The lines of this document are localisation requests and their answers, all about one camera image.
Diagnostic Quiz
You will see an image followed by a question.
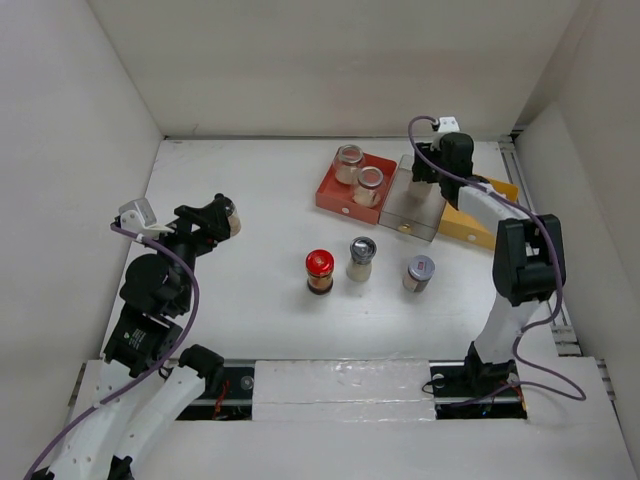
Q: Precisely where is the red lid sauce jar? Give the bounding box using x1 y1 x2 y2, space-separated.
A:
305 249 335 295

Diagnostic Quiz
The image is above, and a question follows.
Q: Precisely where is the glass jar of rice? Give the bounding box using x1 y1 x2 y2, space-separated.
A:
333 144 364 185

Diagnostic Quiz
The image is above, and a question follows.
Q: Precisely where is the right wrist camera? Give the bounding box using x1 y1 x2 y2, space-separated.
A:
432 116 460 148

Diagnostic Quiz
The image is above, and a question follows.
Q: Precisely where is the black faceted lid jar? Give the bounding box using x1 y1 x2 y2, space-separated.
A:
224 198 241 237

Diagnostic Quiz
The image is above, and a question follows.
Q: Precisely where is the yellow tray box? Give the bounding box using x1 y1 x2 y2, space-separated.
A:
438 177 519 251

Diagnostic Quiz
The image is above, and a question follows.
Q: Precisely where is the clear plastic tray box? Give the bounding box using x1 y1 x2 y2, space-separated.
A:
378 155 446 242

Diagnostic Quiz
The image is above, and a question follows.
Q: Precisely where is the silver flat lid jar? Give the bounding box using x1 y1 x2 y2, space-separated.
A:
403 255 436 293

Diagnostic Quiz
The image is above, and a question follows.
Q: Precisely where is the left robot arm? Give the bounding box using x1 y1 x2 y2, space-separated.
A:
25 193 240 479

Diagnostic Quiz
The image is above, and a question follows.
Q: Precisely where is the black knob lid shaker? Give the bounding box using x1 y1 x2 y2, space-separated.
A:
407 180 437 202

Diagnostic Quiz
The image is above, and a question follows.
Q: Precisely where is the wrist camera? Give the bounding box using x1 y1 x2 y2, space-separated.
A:
115 198 174 240
432 116 460 148

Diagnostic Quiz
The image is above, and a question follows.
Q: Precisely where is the red tray box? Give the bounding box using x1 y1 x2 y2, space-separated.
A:
315 153 398 225

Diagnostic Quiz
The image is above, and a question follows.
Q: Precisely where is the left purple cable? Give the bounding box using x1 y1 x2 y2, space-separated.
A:
22 223 201 480

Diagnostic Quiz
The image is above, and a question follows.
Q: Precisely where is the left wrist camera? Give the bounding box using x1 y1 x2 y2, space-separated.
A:
115 198 174 240

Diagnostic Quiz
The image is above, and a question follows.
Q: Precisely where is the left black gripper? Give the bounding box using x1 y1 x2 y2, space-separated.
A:
145 197 230 311

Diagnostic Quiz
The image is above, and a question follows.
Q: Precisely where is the black silver lid shaker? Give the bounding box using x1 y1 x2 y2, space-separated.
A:
346 236 377 282

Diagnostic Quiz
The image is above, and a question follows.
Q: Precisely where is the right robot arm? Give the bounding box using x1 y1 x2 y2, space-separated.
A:
411 132 566 403

